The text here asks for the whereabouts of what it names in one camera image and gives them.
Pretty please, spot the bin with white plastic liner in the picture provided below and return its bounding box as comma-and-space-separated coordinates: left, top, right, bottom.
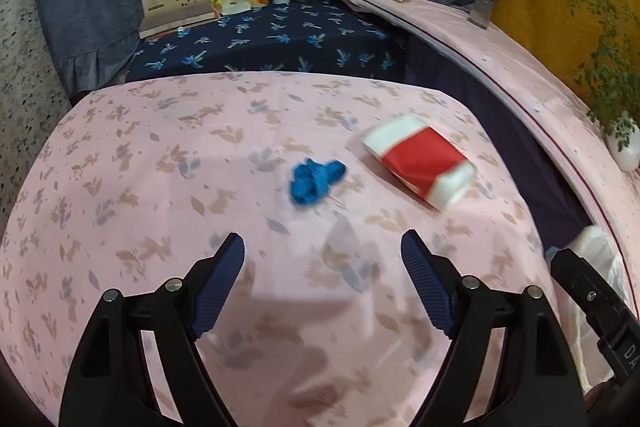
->
545, 224, 632, 389

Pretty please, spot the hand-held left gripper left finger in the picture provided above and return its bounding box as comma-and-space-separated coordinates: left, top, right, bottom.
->
59, 232, 246, 427

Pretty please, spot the green plant in white pot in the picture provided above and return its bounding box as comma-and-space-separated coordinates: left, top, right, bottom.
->
567, 0, 640, 173

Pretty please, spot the dark purple cloth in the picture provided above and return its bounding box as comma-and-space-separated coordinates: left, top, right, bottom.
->
402, 34, 591, 254

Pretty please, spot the blue glove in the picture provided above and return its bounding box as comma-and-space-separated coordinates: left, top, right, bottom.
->
289, 158, 349, 210

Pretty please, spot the pink floral tablecloth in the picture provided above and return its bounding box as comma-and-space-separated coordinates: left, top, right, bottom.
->
0, 69, 557, 427

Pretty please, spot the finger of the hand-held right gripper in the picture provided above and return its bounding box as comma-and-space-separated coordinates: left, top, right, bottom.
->
550, 248, 640, 334

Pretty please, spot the pale pink speckled cloth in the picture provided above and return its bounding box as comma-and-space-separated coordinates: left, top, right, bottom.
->
327, 0, 640, 289

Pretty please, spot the navy floral cloth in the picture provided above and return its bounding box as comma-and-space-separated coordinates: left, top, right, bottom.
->
124, 0, 409, 84

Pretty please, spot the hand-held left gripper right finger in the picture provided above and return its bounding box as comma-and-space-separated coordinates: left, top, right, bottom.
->
401, 229, 589, 427

